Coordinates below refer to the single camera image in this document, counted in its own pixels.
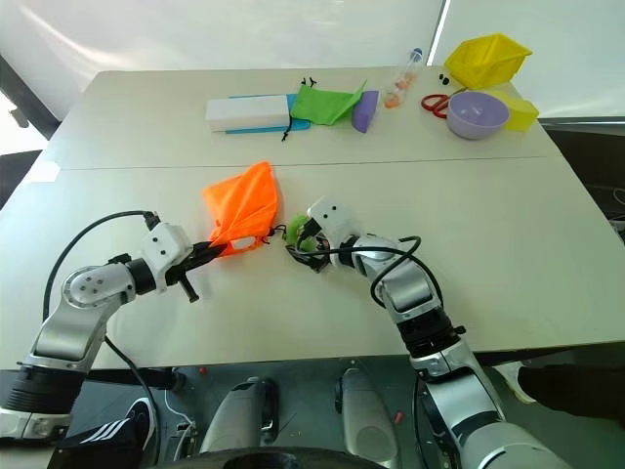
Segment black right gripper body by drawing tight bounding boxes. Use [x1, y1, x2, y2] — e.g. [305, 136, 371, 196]
[287, 236, 339, 275]

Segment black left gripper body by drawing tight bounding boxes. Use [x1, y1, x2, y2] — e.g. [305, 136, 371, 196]
[164, 242, 212, 305]

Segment white and green tube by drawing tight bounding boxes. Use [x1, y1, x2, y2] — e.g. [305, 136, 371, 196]
[284, 213, 311, 247]

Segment orange drawstring pouch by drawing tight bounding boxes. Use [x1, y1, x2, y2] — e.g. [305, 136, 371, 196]
[201, 160, 288, 260]

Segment blue flat tray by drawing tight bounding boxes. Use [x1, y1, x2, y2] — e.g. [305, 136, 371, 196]
[214, 93, 312, 136]

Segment purple block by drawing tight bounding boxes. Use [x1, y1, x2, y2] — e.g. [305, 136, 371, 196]
[351, 89, 381, 134]

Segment white rectangular box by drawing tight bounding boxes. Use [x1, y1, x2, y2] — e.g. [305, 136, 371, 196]
[204, 94, 292, 134]

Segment silver robot right leg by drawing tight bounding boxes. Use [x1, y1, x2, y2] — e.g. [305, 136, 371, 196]
[334, 366, 400, 466]

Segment clear plastic bottle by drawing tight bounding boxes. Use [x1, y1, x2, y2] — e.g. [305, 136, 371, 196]
[381, 47, 425, 110]

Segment black shoe with white stripes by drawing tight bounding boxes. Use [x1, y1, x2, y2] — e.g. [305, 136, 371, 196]
[52, 397, 153, 469]

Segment purple bowl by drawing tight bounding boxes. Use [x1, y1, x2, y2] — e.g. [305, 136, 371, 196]
[446, 91, 511, 142]

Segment dark rounded robot waist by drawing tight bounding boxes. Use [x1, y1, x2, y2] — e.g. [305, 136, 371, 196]
[168, 445, 343, 469]

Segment black stand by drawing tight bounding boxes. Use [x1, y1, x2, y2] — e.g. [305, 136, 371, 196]
[0, 52, 65, 131]

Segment large yellow plastic bin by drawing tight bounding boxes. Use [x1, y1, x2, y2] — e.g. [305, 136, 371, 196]
[442, 31, 534, 91]

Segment small yellow plastic bin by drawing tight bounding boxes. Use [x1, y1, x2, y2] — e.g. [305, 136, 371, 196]
[480, 88, 541, 134]

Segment dark side furniture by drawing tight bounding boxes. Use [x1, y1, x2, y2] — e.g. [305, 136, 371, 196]
[539, 119, 625, 255]

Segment person's dark trouser leg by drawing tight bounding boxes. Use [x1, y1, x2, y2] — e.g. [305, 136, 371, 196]
[516, 362, 625, 434]

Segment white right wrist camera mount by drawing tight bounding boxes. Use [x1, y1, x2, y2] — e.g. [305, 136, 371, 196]
[306, 194, 363, 247]

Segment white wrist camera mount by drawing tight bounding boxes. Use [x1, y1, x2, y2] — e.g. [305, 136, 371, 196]
[306, 194, 363, 247]
[140, 222, 194, 295]

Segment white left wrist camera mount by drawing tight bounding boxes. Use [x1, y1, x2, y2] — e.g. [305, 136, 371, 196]
[140, 222, 194, 295]

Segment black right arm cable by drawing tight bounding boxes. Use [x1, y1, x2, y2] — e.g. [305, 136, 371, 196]
[294, 234, 424, 310]

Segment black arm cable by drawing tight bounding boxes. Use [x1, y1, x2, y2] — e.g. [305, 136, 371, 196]
[294, 234, 424, 310]
[42, 209, 162, 469]

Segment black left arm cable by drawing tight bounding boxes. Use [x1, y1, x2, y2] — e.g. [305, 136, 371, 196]
[42, 209, 162, 469]

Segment green drawstring pouch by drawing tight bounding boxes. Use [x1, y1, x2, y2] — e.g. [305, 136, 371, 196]
[279, 76, 369, 144]

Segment white floor cable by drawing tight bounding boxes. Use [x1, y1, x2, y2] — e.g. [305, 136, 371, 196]
[164, 388, 197, 458]

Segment red handled scissors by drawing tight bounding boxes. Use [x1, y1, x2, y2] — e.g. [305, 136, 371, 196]
[420, 84, 471, 121]

